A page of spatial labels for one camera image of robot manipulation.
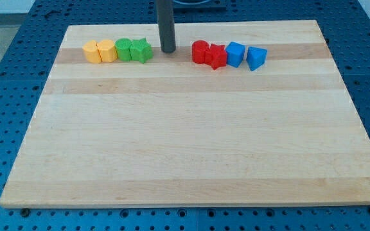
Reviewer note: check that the blue triangle block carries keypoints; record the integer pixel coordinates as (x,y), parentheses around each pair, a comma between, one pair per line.
(256,57)

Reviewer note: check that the green cylinder block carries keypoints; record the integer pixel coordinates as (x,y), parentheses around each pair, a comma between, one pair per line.
(123,49)

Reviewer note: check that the red cylinder block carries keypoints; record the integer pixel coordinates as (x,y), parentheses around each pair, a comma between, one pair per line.
(199,49)

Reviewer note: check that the green star block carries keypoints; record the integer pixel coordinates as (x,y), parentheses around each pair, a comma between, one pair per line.
(140,50)

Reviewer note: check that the wooden board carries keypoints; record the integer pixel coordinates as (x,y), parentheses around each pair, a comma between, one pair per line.
(173,133)

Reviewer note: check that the yellow heart block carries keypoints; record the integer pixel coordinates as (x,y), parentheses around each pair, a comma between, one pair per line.
(91,52)

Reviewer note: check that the red star block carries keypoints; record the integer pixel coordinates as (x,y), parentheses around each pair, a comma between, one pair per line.
(216,56)

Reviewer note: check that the yellow hexagon block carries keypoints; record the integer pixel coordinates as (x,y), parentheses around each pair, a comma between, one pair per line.
(107,50)

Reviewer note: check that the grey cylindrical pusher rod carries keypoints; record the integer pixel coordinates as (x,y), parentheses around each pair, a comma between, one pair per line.
(166,25)

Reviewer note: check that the blue cube block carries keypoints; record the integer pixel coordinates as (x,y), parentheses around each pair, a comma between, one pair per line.
(235,54)

